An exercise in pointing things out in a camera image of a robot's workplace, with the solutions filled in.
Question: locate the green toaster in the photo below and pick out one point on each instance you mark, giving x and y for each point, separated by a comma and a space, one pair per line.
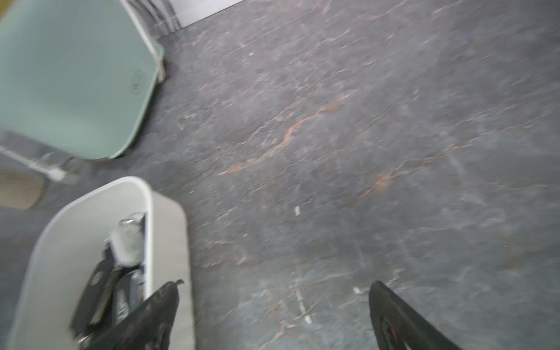
77, 76

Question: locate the white storage box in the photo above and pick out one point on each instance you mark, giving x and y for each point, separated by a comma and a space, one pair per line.
71, 246

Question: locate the beige textured cup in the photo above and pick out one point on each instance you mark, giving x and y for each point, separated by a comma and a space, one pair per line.
20, 190

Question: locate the black chrome Bentley key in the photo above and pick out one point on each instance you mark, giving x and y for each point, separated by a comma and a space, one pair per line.
128, 295

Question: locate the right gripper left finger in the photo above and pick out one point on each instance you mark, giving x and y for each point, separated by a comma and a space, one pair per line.
148, 327

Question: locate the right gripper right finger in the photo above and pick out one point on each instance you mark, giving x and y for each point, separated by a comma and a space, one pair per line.
398, 326

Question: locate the white key tag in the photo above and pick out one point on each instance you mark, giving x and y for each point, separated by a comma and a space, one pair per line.
126, 241

